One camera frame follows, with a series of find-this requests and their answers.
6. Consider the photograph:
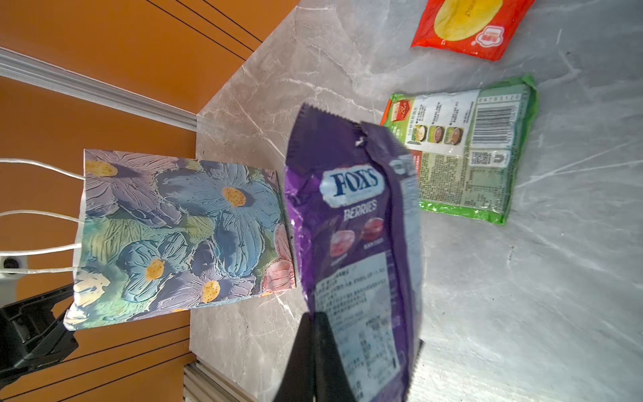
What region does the floral paper gift bag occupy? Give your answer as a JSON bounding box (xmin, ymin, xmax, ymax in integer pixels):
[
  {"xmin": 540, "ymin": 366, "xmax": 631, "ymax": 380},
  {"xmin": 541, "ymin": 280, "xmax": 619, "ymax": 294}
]
[{"xmin": 63, "ymin": 149, "xmax": 296, "ymax": 331}]

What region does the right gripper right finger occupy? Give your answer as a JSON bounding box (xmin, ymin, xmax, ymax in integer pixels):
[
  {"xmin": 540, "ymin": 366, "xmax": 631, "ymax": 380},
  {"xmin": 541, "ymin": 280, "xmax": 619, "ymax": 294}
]
[{"xmin": 313, "ymin": 312, "xmax": 356, "ymax": 402}]

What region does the aluminium rail frame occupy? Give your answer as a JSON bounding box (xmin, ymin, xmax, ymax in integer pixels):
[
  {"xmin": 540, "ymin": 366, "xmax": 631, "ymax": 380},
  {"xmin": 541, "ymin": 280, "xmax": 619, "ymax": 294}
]
[{"xmin": 183, "ymin": 361, "xmax": 275, "ymax": 402}]

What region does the green white snack bag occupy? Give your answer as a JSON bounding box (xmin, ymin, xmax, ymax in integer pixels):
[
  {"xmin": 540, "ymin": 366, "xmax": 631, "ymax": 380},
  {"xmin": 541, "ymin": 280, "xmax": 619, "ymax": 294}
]
[{"xmin": 381, "ymin": 75, "xmax": 539, "ymax": 225}]

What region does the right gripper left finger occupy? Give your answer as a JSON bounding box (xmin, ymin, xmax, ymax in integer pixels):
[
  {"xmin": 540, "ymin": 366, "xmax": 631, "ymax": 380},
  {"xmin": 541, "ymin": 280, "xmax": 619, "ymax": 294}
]
[{"xmin": 273, "ymin": 313, "xmax": 315, "ymax": 402}]

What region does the purple Fox's bag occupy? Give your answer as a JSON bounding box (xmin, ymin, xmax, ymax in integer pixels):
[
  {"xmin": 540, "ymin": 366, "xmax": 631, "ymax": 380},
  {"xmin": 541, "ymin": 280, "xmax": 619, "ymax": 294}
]
[{"xmin": 285, "ymin": 104, "xmax": 424, "ymax": 401}]

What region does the small red snack packet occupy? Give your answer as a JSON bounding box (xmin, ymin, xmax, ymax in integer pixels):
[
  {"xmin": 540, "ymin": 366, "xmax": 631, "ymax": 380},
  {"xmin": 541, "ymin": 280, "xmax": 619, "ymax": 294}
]
[{"xmin": 411, "ymin": 0, "xmax": 533, "ymax": 61}]

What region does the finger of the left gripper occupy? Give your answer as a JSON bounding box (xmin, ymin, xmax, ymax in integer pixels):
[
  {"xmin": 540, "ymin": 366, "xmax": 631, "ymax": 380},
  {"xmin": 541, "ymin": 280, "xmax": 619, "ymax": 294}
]
[{"xmin": 1, "ymin": 285, "xmax": 78, "ymax": 387}]

